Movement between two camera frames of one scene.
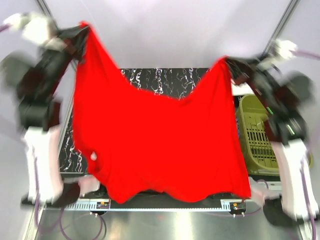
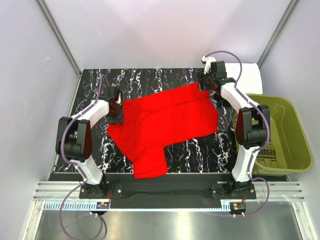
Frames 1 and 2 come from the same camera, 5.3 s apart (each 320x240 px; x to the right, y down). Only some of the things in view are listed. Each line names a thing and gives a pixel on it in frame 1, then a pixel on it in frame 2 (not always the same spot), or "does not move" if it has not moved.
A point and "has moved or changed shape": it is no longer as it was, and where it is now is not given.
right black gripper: [241, 68] → [201, 77]
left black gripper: [74, 38] → [118, 119]
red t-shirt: [135, 141] has moved or changed shape
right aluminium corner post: [280, 27] does not move
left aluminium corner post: [45, 8] does not move
